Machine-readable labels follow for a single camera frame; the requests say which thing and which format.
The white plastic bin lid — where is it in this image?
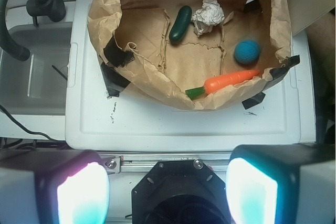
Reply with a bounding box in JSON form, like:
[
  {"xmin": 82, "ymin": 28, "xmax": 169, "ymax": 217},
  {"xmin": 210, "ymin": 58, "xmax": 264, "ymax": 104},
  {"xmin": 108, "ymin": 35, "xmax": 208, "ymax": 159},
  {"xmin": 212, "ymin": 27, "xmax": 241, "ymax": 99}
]
[{"xmin": 65, "ymin": 0, "xmax": 316, "ymax": 153}]

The blue ball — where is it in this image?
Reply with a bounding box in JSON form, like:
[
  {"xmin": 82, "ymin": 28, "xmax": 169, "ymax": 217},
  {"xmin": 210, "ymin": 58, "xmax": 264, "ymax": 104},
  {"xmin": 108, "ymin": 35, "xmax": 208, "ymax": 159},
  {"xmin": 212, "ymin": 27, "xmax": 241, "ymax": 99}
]
[{"xmin": 234, "ymin": 40, "xmax": 261, "ymax": 65}]

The green plastic pickle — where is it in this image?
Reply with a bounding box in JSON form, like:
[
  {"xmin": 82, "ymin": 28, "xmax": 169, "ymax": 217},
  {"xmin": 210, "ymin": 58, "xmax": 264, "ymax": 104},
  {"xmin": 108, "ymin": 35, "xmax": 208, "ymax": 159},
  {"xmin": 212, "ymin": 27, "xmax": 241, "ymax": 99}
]
[{"xmin": 169, "ymin": 5, "xmax": 192, "ymax": 44}]

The brown paper bag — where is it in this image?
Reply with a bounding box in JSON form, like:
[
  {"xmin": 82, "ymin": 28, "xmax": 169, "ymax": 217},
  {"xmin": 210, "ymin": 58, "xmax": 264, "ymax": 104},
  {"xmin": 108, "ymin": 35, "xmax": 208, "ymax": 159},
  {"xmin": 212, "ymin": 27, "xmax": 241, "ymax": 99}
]
[{"xmin": 88, "ymin": 0, "xmax": 300, "ymax": 111}]

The orange plastic carrot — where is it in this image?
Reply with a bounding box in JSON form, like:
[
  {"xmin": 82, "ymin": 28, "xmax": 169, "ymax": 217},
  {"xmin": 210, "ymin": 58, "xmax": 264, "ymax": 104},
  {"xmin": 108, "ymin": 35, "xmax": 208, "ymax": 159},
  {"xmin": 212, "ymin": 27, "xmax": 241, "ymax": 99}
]
[{"xmin": 185, "ymin": 70, "xmax": 260, "ymax": 100}]

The crumpled white paper ball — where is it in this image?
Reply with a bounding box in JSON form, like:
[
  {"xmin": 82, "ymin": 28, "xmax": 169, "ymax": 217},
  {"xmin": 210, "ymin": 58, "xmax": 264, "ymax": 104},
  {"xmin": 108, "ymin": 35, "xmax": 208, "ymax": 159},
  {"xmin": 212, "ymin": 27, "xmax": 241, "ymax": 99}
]
[{"xmin": 191, "ymin": 0, "xmax": 225, "ymax": 37}]

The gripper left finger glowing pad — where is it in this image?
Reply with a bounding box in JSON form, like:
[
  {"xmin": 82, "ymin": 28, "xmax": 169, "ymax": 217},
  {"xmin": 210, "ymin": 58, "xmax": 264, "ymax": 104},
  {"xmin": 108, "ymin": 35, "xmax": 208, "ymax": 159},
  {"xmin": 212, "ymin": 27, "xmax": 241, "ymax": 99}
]
[{"xmin": 1, "ymin": 150, "xmax": 110, "ymax": 223}]

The black faucet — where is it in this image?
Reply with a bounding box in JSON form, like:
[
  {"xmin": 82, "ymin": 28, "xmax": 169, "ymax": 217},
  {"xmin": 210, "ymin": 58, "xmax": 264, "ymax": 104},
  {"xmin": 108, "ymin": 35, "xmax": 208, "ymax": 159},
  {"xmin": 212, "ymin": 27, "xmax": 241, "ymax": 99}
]
[{"xmin": 0, "ymin": 0, "xmax": 66, "ymax": 61}]

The grey sink basin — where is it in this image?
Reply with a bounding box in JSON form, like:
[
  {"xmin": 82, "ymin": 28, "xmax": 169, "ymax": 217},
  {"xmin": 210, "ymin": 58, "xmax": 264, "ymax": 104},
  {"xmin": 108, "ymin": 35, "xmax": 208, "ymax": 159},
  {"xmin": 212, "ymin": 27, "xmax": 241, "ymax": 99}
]
[{"xmin": 1, "ymin": 22, "xmax": 72, "ymax": 115}]

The aluminium rail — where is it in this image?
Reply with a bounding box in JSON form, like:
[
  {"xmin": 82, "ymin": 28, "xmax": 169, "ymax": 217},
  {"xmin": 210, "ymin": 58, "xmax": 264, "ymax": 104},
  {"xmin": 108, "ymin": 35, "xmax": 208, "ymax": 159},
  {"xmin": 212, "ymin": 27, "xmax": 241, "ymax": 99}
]
[{"xmin": 99, "ymin": 151, "xmax": 231, "ymax": 174}]

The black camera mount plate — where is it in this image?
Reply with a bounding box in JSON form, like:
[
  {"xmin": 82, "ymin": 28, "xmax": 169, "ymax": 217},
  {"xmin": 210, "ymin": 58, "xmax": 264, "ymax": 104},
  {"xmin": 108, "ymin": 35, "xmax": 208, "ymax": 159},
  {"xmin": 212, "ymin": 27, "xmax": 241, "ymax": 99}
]
[{"xmin": 131, "ymin": 162, "xmax": 232, "ymax": 223}]

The black thin cable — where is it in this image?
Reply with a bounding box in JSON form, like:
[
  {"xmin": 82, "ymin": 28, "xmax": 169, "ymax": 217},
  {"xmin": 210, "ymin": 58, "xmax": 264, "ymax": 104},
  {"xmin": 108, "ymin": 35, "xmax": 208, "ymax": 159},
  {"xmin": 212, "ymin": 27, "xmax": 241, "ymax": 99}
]
[{"xmin": 0, "ymin": 104, "xmax": 66, "ymax": 142}]

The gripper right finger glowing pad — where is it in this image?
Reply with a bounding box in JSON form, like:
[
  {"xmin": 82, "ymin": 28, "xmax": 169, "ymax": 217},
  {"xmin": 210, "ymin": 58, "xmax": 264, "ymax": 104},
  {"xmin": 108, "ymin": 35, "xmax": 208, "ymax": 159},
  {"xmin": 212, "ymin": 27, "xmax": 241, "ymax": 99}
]
[{"xmin": 226, "ymin": 144, "xmax": 335, "ymax": 223}]

